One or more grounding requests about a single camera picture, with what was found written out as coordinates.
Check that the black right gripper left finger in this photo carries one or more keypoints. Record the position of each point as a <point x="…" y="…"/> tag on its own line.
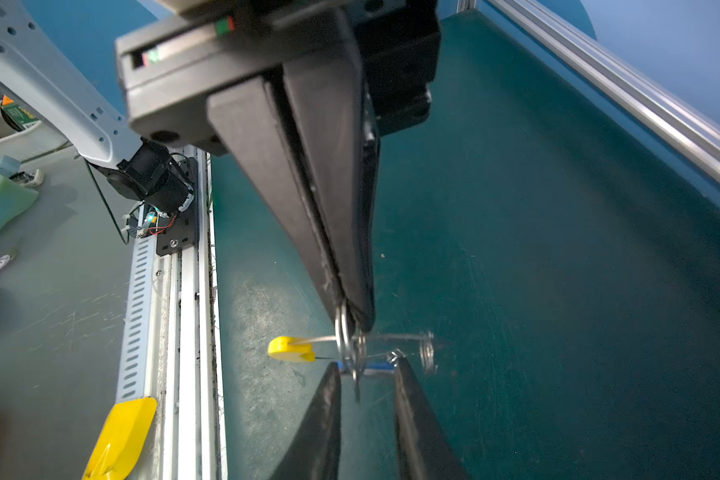
<point x="314" y="452"/>

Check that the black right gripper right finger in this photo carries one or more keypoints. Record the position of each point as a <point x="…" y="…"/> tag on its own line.
<point x="423" y="451"/>

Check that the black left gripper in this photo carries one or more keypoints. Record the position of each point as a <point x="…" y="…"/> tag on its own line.
<point x="169" y="68"/>

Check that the blue tag silver key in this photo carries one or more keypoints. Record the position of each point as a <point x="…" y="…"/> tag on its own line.
<point x="375" y="369"/>

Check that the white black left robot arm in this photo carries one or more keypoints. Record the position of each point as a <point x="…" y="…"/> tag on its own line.
<point x="33" y="69"/>

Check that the left green circuit board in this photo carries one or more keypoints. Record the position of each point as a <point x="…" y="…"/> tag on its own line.
<point x="144" y="221"/>

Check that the yellow plastic scoop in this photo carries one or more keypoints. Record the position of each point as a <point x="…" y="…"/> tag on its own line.
<point x="121" y="440"/>

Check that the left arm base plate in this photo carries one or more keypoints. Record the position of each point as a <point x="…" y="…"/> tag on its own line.
<point x="184" y="230"/>

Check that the grey slotted cable duct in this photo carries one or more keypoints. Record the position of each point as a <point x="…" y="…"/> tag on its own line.
<point x="136" y="322"/>

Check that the aluminium back frame rail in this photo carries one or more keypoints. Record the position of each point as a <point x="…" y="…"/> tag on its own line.
<point x="691" y="133"/>

